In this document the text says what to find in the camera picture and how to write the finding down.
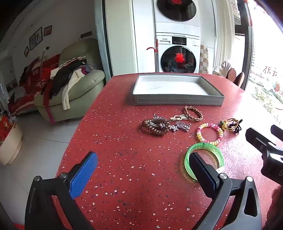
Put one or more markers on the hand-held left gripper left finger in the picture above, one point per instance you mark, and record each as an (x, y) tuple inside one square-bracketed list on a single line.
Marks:
[(85, 174)]

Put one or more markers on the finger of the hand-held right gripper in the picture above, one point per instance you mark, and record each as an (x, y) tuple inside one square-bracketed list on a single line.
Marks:
[(257, 141), (278, 132)]

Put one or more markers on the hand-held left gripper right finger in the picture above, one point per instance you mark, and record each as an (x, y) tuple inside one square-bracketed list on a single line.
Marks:
[(202, 172)]

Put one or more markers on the green translucent bangle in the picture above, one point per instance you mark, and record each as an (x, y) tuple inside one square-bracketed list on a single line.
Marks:
[(188, 163)]

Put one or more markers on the black claw hair clip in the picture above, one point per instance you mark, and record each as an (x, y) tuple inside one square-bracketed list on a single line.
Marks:
[(236, 129)]

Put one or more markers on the silver crystal hair clip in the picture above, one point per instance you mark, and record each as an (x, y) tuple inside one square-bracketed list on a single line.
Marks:
[(182, 126)]

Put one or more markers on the beige hair clip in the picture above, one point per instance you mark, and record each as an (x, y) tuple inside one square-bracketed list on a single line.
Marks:
[(176, 117)]

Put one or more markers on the silver star hair clip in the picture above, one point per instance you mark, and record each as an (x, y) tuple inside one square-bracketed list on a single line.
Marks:
[(161, 126)]

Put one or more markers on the grey shallow tray box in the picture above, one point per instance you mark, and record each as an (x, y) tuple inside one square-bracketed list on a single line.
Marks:
[(172, 88)]

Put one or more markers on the person's right forearm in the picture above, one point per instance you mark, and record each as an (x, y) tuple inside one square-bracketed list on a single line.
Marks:
[(276, 210)]

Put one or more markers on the brown round back chair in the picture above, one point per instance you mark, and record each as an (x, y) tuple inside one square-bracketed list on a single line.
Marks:
[(231, 74), (240, 80)]

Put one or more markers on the cream round stool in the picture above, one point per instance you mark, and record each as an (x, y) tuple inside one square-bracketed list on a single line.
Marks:
[(11, 148)]

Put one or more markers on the white cloth bundle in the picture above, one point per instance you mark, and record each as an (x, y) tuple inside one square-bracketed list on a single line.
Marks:
[(222, 67)]

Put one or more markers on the pale green sofa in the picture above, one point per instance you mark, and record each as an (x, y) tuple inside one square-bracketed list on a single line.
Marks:
[(86, 86)]

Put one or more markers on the checked hanging cloth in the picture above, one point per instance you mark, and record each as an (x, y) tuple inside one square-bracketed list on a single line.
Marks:
[(203, 59)]

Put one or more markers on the pile of clothes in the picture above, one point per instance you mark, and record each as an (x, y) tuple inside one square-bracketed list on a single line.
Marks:
[(64, 77)]

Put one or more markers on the red printed blanket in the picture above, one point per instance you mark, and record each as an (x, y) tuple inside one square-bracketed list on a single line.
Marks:
[(33, 75)]

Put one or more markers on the white washing machine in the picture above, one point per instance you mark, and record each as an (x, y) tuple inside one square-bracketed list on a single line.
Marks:
[(178, 52)]

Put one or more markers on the white tumble dryer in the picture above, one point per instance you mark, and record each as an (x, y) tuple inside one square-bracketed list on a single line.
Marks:
[(176, 24)]

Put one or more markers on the small picture frame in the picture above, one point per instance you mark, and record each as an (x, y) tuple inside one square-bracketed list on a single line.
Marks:
[(26, 51)]

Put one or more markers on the tall picture frame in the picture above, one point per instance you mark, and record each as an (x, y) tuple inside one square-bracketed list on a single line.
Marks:
[(39, 35), (33, 42)]

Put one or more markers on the square picture frame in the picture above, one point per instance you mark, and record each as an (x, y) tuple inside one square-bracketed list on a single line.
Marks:
[(48, 30)]

